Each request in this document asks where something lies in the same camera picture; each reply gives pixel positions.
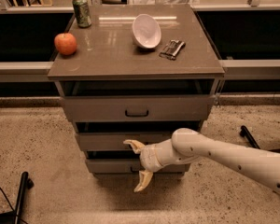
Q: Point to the dark snack packet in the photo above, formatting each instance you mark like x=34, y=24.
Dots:
x=172, y=48

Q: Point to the metal railing frame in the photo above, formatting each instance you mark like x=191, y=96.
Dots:
x=235, y=69

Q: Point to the black stand leg left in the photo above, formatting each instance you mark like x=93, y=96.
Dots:
x=14, y=215

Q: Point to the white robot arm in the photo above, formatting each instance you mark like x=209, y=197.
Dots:
x=186, y=146

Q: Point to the black stand leg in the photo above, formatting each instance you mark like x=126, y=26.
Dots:
x=247, y=134
x=14, y=215

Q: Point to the green soda can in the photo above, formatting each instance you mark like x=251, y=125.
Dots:
x=82, y=13

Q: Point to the black stand leg right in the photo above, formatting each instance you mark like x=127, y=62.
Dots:
x=247, y=134

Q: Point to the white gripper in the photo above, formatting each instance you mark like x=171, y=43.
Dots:
x=149, y=160

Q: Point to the grey drawer cabinet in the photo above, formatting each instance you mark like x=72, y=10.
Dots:
x=108, y=63

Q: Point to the white bowl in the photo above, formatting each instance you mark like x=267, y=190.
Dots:
x=146, y=32

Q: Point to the grey top drawer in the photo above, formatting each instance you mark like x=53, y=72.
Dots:
x=148, y=108

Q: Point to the red apple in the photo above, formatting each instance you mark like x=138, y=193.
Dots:
x=65, y=43

